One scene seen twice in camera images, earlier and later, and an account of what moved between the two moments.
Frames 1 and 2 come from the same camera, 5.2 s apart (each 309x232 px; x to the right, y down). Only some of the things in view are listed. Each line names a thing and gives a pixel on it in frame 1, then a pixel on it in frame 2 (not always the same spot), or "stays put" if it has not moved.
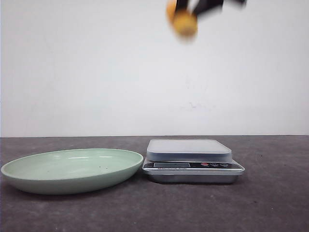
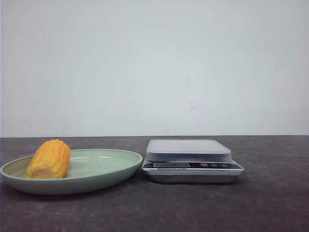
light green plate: x=64 y=170 stays put
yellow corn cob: x=185 y=23 to x=50 y=160
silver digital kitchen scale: x=190 y=161 stays put
